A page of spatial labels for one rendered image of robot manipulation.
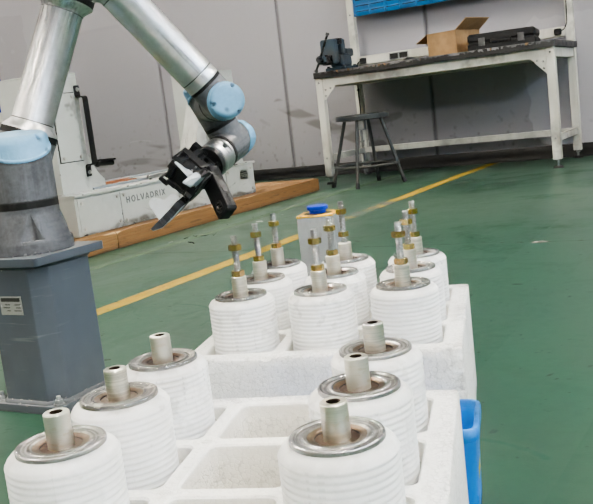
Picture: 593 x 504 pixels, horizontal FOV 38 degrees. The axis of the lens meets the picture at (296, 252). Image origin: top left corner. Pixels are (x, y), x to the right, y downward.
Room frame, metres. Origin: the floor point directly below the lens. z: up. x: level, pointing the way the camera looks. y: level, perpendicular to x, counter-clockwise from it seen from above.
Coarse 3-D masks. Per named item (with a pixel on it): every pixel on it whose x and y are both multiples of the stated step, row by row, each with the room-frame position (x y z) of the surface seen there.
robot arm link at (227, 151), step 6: (216, 138) 1.87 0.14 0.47; (204, 144) 1.86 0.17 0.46; (210, 144) 1.84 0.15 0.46; (216, 144) 1.85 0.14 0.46; (222, 144) 1.86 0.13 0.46; (228, 144) 1.86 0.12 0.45; (222, 150) 1.84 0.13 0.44; (228, 150) 1.86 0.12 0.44; (228, 156) 1.85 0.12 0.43; (234, 156) 1.87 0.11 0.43; (228, 162) 1.85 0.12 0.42; (234, 162) 1.88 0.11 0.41; (228, 168) 1.86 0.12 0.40; (222, 174) 1.86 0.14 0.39
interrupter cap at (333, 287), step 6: (330, 282) 1.23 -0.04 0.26; (336, 282) 1.22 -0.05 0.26; (300, 288) 1.22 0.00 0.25; (306, 288) 1.21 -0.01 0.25; (330, 288) 1.21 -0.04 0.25; (336, 288) 1.19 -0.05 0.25; (342, 288) 1.18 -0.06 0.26; (294, 294) 1.19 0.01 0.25; (300, 294) 1.17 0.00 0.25; (306, 294) 1.17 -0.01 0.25; (312, 294) 1.16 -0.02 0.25; (318, 294) 1.16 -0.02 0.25; (324, 294) 1.16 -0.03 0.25; (330, 294) 1.16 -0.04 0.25
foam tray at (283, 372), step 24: (456, 288) 1.43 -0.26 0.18; (456, 312) 1.26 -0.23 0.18; (288, 336) 1.24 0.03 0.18; (360, 336) 1.24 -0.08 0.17; (456, 336) 1.13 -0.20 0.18; (216, 360) 1.16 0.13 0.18; (240, 360) 1.15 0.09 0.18; (264, 360) 1.14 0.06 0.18; (288, 360) 1.13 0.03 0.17; (312, 360) 1.13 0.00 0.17; (432, 360) 1.09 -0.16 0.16; (456, 360) 1.08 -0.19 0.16; (216, 384) 1.16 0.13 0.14; (240, 384) 1.15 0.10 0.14; (264, 384) 1.14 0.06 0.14; (288, 384) 1.13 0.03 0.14; (312, 384) 1.13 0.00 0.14; (432, 384) 1.09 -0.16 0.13; (456, 384) 1.08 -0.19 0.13
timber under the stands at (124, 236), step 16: (256, 192) 5.05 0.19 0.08; (272, 192) 5.06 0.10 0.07; (288, 192) 5.23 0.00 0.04; (304, 192) 5.40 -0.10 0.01; (192, 208) 4.52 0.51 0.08; (208, 208) 4.48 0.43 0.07; (240, 208) 4.75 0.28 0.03; (144, 224) 4.02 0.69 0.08; (176, 224) 4.23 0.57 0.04; (192, 224) 4.35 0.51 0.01; (80, 240) 3.66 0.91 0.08; (112, 240) 3.82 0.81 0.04; (128, 240) 3.91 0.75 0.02; (144, 240) 4.01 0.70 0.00
